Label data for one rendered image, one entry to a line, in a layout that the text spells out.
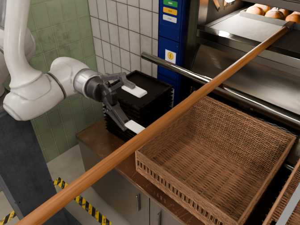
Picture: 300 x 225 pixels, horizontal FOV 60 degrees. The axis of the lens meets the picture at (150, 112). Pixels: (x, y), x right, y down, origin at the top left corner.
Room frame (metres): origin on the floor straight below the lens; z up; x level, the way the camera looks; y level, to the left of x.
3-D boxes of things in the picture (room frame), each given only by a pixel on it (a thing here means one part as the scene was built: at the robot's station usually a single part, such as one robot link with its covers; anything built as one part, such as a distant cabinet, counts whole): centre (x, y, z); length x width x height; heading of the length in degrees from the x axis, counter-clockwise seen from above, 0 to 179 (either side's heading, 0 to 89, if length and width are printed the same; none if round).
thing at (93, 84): (0.68, 0.14, 1.19); 0.09 x 0.07 x 0.08; 48
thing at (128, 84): (0.61, 0.06, 1.28); 0.05 x 0.01 x 0.03; 48
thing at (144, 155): (0.86, -0.29, 0.72); 0.56 x 0.49 x 0.28; 47
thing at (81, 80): (0.73, 0.20, 1.19); 0.09 x 0.06 x 0.09; 138
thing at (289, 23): (1.24, -0.67, 1.20); 0.09 x 0.04 x 0.03; 138
